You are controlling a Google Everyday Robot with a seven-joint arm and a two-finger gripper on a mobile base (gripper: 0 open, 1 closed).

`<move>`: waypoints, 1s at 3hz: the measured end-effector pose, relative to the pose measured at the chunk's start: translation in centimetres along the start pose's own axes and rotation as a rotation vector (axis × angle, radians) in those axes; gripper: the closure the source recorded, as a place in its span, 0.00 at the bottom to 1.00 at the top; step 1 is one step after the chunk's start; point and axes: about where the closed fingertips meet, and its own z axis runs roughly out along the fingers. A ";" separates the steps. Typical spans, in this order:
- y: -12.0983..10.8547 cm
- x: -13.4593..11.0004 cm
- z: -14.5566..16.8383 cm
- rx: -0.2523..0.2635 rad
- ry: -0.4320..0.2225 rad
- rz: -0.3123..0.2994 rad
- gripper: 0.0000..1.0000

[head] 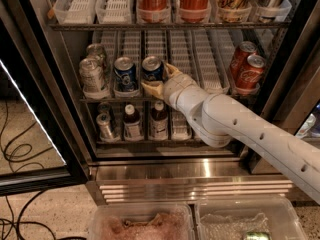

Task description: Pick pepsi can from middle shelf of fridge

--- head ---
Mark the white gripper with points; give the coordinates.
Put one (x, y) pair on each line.
(179, 84)

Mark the blue pepsi can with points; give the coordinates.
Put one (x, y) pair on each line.
(152, 68)
(125, 73)

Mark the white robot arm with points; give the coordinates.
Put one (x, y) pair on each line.
(217, 118)

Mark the slim silver can rear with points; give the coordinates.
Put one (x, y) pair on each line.
(105, 107)

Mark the slim silver can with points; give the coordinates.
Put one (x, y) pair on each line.
(105, 107)
(106, 128)

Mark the slim silver can front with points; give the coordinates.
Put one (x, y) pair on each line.
(106, 128)

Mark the silver can front left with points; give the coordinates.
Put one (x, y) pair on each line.
(92, 75)

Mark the silver can rear left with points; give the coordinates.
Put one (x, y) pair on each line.
(97, 51)

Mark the red coke can front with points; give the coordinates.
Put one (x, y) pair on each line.
(250, 72)

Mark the red coke can rear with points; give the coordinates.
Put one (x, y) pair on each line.
(243, 50)

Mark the steel fridge cabinet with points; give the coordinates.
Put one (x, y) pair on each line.
(201, 44)

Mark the open glass fridge door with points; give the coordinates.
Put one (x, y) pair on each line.
(41, 146)

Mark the green can in bin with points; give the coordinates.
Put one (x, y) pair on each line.
(256, 236)

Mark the brown bottle right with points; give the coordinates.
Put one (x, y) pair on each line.
(159, 121)

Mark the brown bottle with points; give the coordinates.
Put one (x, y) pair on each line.
(132, 123)
(159, 121)

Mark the brown bottle left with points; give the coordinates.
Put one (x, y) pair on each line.
(132, 123)

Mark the clear plastic bin left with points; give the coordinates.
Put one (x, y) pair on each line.
(142, 221)

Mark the clear plastic bin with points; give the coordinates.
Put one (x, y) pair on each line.
(231, 218)
(142, 221)

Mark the clear plastic bin right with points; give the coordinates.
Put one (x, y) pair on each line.
(231, 218)

